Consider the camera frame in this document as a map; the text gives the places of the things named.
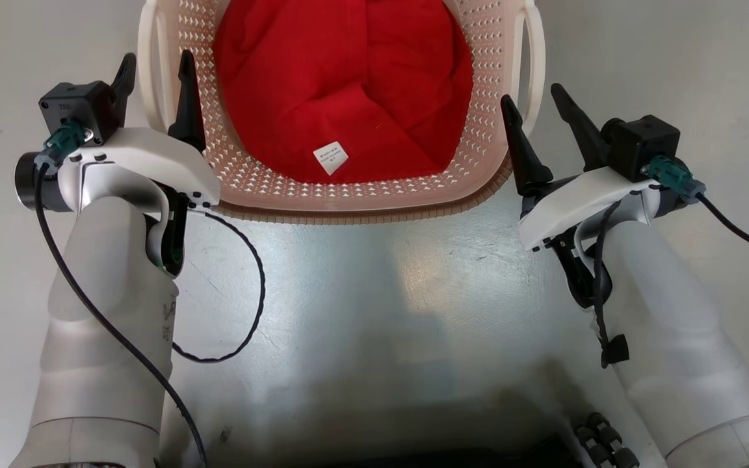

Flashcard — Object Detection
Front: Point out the black camera cable, teal plug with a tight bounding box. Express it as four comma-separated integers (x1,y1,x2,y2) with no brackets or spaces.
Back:
33,121,209,468
641,155,749,259

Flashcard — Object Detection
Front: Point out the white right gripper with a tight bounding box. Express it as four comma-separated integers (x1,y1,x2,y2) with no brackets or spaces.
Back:
500,83,663,253

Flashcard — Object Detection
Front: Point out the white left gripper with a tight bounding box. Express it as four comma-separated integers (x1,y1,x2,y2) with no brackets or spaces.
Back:
57,49,222,214

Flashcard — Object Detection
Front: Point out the cream perforated plastic laundry basket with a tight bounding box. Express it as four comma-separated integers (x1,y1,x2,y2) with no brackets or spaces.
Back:
137,0,547,226

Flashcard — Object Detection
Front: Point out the black left camera cable, teal plug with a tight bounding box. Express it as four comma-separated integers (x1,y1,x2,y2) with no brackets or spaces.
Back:
33,121,209,468

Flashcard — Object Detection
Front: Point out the thin black right gripper cable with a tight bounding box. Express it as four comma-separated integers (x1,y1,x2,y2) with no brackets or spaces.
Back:
591,200,631,369

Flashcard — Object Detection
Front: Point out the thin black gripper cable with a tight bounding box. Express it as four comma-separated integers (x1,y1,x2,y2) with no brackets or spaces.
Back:
591,200,631,369
172,209,267,364

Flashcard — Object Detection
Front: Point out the black right camera cable, teal plug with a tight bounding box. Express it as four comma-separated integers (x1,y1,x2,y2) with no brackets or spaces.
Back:
641,155,749,259

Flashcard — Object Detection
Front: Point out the thin black left gripper cable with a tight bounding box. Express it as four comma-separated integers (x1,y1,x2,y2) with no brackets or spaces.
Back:
172,209,267,364

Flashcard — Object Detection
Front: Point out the red garment with white label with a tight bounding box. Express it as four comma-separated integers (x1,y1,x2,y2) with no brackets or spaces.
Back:
213,0,474,185

